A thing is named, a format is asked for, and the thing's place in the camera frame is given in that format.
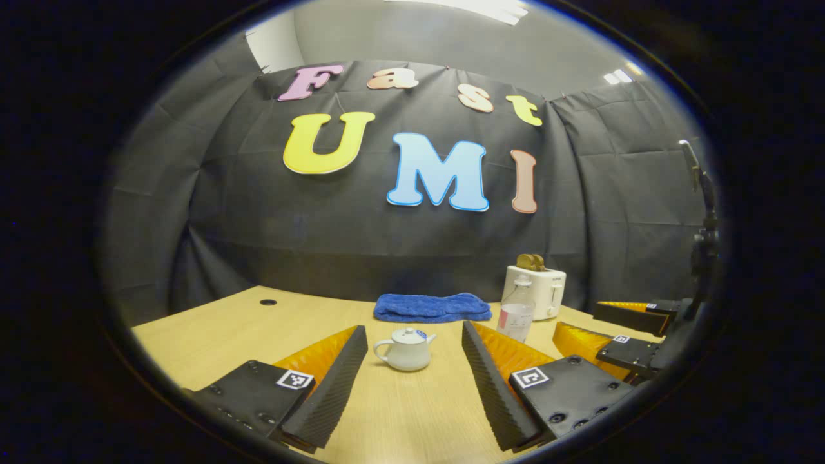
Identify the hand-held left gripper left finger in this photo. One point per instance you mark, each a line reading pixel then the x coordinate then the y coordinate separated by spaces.
pixel 332 386

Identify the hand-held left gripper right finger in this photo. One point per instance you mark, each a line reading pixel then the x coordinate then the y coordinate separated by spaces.
pixel 493 386

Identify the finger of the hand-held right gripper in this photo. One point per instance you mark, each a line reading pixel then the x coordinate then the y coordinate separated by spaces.
pixel 635 354
pixel 628 316

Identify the clear plastic water bottle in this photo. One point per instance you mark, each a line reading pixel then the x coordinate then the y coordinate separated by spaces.
pixel 515 319

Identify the white teacup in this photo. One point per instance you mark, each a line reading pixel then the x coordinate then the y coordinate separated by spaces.
pixel 406 357

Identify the white toaster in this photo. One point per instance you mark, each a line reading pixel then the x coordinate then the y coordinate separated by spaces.
pixel 551 290

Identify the blue towel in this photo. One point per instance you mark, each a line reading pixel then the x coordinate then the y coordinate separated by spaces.
pixel 432 308

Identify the brown toast slice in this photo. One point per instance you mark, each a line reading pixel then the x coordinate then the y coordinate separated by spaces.
pixel 524 262
pixel 541 263

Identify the black backdrop cloth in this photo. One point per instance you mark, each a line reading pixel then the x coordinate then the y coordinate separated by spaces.
pixel 258 219

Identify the small ceiling light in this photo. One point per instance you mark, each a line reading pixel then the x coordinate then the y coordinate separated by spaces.
pixel 619 76

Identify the long ceiling light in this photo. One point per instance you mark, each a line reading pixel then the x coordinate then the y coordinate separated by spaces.
pixel 477 8

